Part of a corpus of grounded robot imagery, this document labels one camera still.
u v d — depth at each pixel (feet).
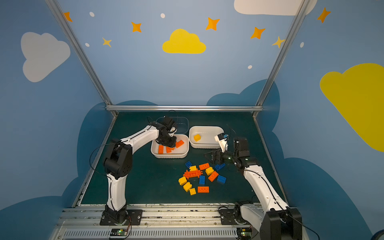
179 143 3.35
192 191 2.70
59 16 2.34
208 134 3.57
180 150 3.29
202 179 2.83
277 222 1.30
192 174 2.90
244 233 2.35
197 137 3.44
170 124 2.63
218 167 3.03
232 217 2.44
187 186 2.71
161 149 3.25
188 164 3.02
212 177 2.90
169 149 3.22
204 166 3.04
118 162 1.74
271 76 3.19
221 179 2.83
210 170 2.92
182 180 2.79
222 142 2.36
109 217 2.22
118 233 2.33
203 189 2.74
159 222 2.40
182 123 3.64
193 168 2.98
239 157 2.05
